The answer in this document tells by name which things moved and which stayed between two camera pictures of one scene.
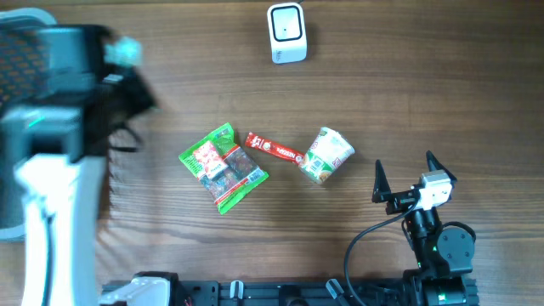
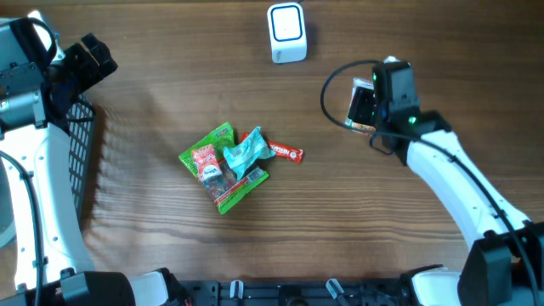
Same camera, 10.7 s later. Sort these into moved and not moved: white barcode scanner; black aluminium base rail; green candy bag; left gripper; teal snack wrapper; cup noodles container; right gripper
Moved: right gripper; left gripper; teal snack wrapper; cup noodles container
Not moved: black aluminium base rail; green candy bag; white barcode scanner
